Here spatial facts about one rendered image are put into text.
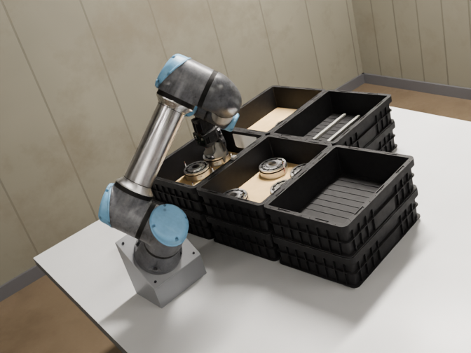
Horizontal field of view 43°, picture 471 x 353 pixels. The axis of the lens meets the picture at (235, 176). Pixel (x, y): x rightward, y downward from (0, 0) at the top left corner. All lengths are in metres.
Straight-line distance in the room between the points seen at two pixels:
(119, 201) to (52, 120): 1.84
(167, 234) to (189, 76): 0.45
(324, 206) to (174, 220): 0.50
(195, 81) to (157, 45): 2.07
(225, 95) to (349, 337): 0.74
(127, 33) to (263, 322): 2.30
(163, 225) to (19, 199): 1.94
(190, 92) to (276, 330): 0.70
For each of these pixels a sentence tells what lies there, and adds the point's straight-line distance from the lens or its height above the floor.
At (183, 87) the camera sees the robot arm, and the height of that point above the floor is 1.34.
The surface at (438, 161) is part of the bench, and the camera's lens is 2.33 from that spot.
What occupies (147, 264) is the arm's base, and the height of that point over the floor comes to 0.86.
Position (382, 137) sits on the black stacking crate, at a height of 0.80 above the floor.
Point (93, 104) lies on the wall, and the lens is 3.60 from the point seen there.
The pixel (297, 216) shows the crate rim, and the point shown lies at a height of 0.93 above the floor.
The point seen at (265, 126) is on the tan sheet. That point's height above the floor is 0.83.
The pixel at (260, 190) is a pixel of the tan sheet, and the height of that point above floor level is 0.83.
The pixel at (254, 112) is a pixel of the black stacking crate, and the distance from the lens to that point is 2.60.
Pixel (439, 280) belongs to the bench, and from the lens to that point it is 1.79.
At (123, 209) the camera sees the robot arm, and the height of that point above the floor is 1.07.
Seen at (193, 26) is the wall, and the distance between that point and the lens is 3.88.
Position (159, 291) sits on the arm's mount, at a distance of 1.90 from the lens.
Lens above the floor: 1.87
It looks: 28 degrees down
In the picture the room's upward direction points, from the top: 16 degrees counter-clockwise
